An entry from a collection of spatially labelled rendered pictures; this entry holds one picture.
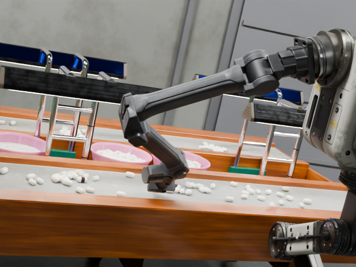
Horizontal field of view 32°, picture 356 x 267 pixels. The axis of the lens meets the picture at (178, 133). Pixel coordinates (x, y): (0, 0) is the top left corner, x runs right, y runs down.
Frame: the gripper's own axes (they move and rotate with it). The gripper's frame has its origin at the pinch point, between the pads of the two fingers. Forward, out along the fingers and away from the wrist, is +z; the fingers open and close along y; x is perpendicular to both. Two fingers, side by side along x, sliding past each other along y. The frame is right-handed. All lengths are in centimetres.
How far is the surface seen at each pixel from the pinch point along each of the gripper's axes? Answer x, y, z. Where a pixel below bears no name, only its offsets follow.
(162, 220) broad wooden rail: 16.0, 2.8, -14.1
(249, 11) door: -169, -119, 99
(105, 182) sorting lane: -3.9, 15.7, 7.2
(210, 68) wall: -140, -102, 132
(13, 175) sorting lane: -3.6, 49.3, 6.6
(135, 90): -32.5, 10.4, -13.8
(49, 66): -56, 35, 19
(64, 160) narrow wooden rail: -15.1, 28.9, 16.8
